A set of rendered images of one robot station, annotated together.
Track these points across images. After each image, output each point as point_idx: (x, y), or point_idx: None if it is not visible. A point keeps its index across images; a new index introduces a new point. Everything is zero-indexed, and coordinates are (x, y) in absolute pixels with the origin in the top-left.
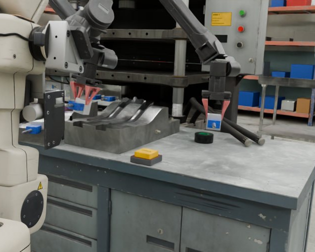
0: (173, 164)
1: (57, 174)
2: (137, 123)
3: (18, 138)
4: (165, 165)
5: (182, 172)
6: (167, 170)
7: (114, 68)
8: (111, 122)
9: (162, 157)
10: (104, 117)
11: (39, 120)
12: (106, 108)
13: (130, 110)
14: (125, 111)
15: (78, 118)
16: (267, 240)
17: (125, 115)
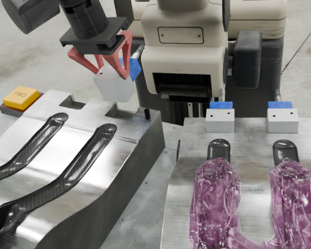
0: None
1: None
2: (5, 150)
3: (157, 1)
4: (2, 101)
5: None
6: (6, 88)
7: (19, 28)
8: (62, 121)
9: None
10: (80, 179)
11: (221, 118)
12: (72, 211)
13: (0, 190)
14: (16, 191)
15: (138, 139)
16: None
17: (21, 181)
